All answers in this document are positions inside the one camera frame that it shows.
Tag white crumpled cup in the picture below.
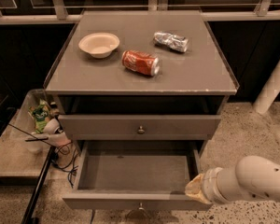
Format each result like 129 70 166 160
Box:
43 119 60 134

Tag grey drawer cabinet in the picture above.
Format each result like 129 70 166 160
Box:
42 9 240 161

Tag black metal frame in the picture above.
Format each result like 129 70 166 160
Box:
21 147 55 224

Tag white angled post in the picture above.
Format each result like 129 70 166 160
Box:
253 60 280 114

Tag red soda can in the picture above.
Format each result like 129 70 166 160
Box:
121 50 160 77

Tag crushed silver can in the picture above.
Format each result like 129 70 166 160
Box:
153 31 189 53

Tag white paper bowl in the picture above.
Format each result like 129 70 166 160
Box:
78 33 119 59

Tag grey drawer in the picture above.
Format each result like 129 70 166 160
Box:
63 141 210 211
59 115 221 140

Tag blue black floor cables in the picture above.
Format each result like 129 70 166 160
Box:
50 140 80 189

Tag green snack bag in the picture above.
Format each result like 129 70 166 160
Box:
29 99 51 133

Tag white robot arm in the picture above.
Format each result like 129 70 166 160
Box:
185 156 280 204

